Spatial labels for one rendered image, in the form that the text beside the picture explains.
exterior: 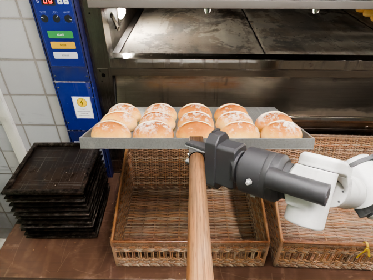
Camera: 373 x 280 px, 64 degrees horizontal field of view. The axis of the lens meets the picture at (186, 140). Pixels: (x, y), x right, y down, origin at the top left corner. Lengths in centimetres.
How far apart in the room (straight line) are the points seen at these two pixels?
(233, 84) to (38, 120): 87
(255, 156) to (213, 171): 9
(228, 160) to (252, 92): 74
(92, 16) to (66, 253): 89
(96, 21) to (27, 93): 45
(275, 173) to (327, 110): 91
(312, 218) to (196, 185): 19
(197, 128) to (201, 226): 34
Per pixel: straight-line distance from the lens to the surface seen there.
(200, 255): 37
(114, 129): 73
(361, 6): 109
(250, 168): 54
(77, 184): 114
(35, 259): 134
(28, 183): 122
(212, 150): 57
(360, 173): 76
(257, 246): 112
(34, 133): 153
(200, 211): 43
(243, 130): 71
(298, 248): 116
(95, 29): 120
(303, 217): 53
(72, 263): 128
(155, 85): 126
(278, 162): 53
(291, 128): 75
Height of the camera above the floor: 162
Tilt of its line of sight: 37 degrees down
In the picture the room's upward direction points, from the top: straight up
